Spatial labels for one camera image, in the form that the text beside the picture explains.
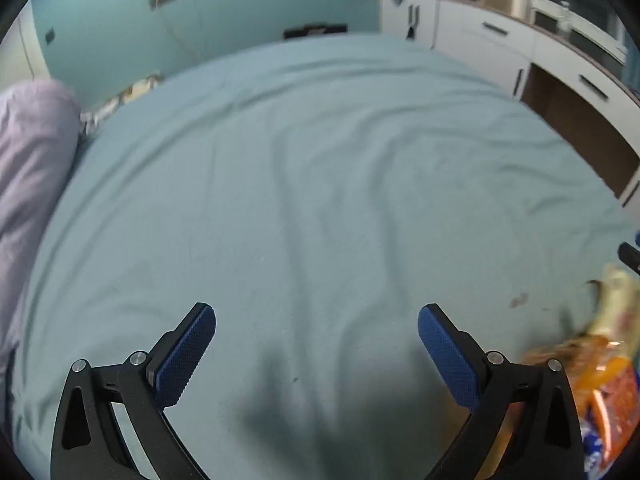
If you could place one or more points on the cream snack packet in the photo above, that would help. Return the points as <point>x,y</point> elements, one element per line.
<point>615,305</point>

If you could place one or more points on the white door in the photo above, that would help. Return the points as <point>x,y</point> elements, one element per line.
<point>25,60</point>

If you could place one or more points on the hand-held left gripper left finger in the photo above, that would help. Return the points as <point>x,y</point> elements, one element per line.
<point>182,360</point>

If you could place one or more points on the light blue bed sheet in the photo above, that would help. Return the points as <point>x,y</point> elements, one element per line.
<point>320,160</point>

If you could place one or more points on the white frame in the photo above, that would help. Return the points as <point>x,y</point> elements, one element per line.
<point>575,25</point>

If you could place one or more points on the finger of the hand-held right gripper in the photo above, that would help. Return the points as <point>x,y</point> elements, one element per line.
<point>631,257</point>

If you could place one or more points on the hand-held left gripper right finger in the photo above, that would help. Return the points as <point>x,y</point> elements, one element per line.
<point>450,360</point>

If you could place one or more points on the striped cloth pile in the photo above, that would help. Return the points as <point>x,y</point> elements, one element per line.
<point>120,100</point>

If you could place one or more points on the blue orange snack packet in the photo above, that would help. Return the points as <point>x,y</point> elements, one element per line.
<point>615,395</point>

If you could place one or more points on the lilac pillow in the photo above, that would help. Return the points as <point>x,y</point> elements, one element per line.
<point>30,170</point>

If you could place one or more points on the black flat device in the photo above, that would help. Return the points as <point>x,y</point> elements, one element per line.
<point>315,30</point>

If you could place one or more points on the white cabinet with drawers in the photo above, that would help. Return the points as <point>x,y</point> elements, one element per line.
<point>480,40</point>

